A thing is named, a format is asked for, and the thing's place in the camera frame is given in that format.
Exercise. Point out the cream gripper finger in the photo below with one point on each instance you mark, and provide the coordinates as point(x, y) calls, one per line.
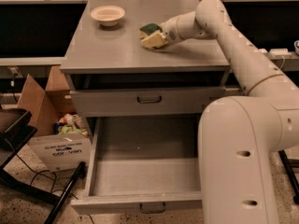
point(154, 41)

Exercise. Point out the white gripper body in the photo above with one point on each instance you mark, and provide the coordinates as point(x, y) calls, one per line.
point(169, 29)

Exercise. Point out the green and yellow sponge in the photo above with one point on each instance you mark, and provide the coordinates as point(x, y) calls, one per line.
point(150, 29)

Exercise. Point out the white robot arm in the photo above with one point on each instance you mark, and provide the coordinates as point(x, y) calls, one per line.
point(236, 133)

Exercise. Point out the grey drawer cabinet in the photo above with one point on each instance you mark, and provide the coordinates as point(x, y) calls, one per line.
point(112, 58)

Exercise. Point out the closed grey upper drawer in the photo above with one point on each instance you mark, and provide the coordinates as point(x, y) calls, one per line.
point(138, 102)

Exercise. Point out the open grey lower drawer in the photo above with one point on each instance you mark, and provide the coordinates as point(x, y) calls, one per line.
point(147, 164)

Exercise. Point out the white ceramic bowl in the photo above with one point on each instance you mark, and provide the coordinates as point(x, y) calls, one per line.
point(108, 15)

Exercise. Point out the white power strip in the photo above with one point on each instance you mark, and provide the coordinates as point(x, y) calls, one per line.
point(276, 53)

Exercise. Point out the colourful items in box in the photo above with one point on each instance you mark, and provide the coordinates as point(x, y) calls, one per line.
point(70, 123)

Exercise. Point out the open cardboard box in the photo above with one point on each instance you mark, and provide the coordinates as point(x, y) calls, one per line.
point(57, 151)

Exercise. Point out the black floor bar right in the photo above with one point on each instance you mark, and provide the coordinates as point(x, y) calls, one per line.
point(290, 165)

